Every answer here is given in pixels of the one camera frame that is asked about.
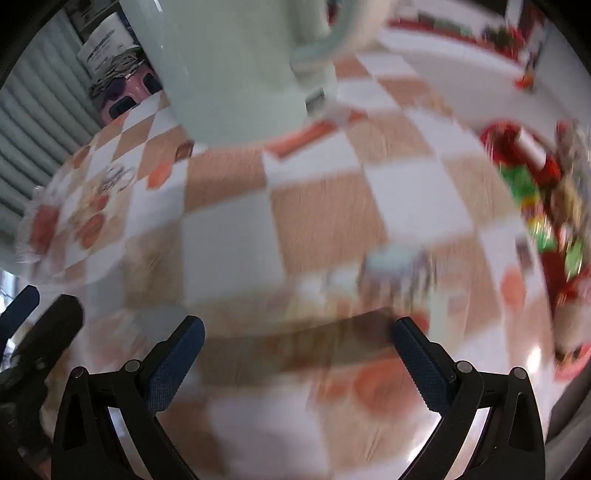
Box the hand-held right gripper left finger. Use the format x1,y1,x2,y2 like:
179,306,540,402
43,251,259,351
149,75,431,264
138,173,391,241
51,315,205,480

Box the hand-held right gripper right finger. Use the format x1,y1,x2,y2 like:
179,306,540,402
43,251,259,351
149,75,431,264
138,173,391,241
392,316,548,480

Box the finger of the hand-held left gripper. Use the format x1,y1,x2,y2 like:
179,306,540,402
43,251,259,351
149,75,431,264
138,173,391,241
0,285,40,342
9,295,85,374

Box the grey pleated curtain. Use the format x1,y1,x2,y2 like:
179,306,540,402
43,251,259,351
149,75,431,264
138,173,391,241
0,4,105,217

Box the checkered printed tablecloth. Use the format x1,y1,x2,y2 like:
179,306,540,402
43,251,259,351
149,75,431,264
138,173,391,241
14,51,568,480

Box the pink plastic stool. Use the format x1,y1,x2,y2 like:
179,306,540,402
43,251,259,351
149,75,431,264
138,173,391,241
92,67,164,126

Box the white printed sack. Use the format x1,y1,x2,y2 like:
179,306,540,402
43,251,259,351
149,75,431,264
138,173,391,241
76,11,146,95

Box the pale green cutting board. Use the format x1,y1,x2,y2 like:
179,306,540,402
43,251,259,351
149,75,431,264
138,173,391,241
119,0,386,149

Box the white cabinet with red top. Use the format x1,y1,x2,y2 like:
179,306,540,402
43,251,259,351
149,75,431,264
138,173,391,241
383,0,548,93

